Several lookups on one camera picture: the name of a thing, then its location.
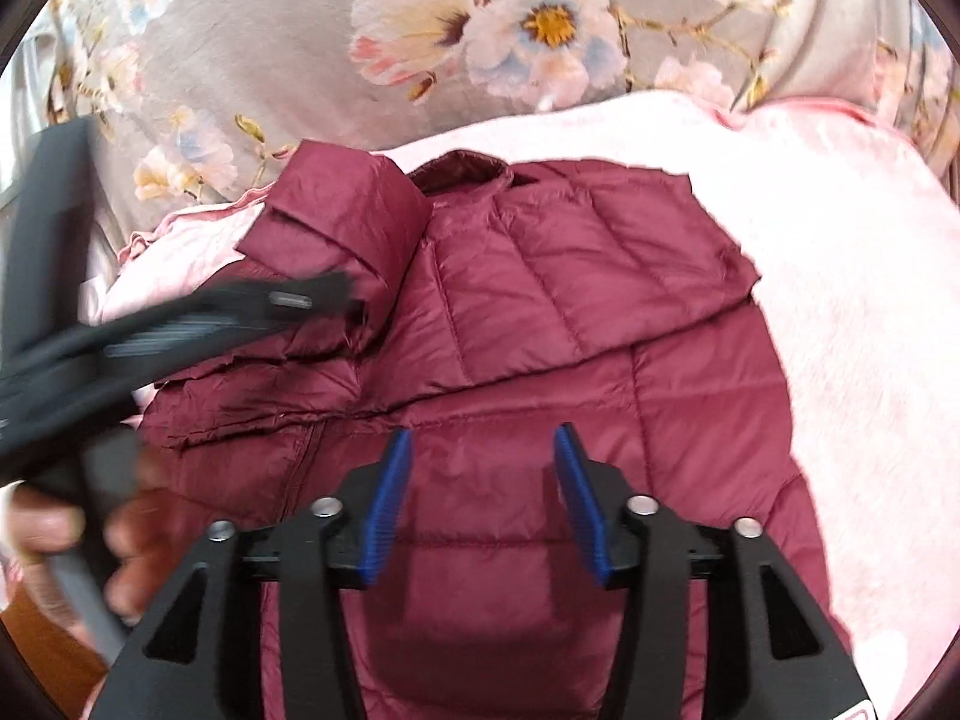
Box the maroon quilted puffer jacket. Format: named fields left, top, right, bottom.
left=139, top=139, right=852, bottom=720

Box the person's left hand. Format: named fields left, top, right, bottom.
left=0, top=463, right=170, bottom=625

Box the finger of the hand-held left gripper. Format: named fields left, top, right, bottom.
left=81, top=272, right=368, bottom=392

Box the pink fluffy blanket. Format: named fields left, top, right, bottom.
left=97, top=90, right=960, bottom=720

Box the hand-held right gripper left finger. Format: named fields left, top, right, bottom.
left=90, top=427, right=415, bottom=720

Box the grey floral blanket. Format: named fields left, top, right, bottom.
left=15, top=0, right=960, bottom=260

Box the pale satin curtain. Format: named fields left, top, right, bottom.
left=0, top=37, right=46, bottom=203

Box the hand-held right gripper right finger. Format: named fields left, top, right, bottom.
left=553, top=424, right=882, bottom=720

